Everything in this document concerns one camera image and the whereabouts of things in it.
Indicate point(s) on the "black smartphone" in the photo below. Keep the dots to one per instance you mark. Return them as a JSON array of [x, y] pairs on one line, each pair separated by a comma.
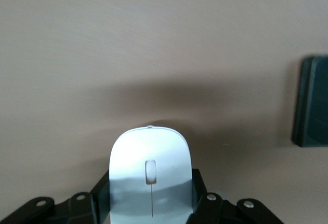
[[314, 101]]

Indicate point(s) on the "white computer mouse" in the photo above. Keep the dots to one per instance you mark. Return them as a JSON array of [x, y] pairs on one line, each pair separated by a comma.
[[148, 147]]

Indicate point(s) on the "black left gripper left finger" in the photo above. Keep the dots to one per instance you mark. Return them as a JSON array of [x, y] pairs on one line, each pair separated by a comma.
[[77, 211]]

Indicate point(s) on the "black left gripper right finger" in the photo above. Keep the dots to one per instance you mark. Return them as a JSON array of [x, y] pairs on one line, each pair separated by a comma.
[[217, 212]]

